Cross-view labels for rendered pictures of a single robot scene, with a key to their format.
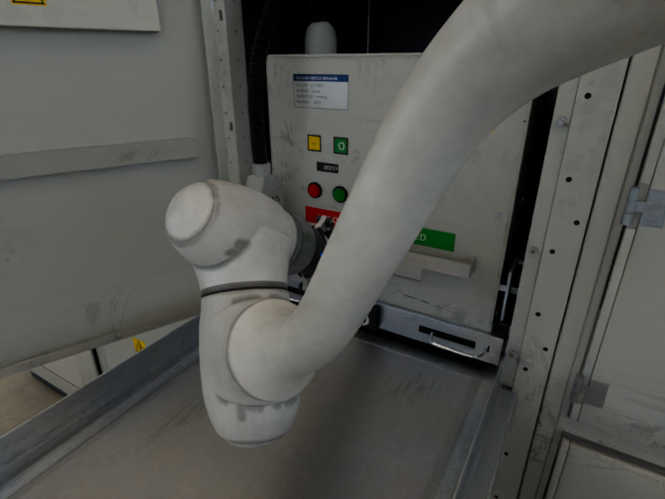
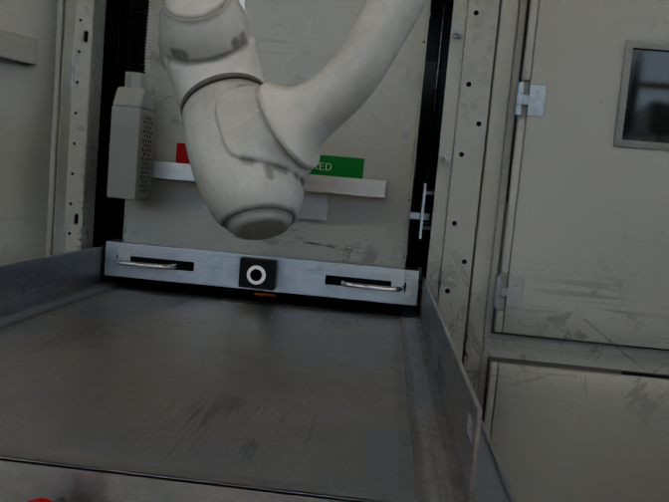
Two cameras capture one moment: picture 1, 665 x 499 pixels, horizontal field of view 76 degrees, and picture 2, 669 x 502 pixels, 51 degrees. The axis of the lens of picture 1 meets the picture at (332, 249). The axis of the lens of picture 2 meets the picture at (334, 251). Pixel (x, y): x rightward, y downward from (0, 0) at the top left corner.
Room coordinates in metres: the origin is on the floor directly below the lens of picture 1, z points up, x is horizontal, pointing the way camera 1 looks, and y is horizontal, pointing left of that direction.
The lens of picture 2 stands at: (-0.33, 0.34, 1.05)
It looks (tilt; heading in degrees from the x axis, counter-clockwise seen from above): 5 degrees down; 333
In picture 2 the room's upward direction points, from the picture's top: 5 degrees clockwise
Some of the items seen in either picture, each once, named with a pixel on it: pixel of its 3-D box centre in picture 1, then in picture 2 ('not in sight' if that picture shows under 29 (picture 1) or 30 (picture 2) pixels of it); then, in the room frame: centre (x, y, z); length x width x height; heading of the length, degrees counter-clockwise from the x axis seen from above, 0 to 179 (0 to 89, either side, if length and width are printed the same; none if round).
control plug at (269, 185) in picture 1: (265, 216); (132, 144); (0.82, 0.14, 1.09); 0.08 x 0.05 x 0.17; 149
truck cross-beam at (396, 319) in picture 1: (372, 307); (261, 271); (0.79, -0.09, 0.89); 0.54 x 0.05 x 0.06; 59
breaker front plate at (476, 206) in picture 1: (374, 196); (271, 123); (0.78, -0.08, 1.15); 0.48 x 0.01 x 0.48; 59
